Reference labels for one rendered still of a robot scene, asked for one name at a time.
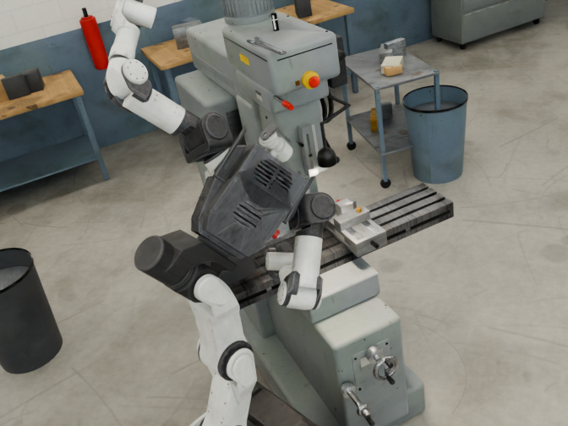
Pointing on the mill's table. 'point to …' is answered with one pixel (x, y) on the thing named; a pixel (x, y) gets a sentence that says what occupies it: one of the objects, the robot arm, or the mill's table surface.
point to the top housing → (270, 64)
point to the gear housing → (261, 95)
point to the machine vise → (358, 234)
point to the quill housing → (290, 121)
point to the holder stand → (245, 267)
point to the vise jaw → (352, 218)
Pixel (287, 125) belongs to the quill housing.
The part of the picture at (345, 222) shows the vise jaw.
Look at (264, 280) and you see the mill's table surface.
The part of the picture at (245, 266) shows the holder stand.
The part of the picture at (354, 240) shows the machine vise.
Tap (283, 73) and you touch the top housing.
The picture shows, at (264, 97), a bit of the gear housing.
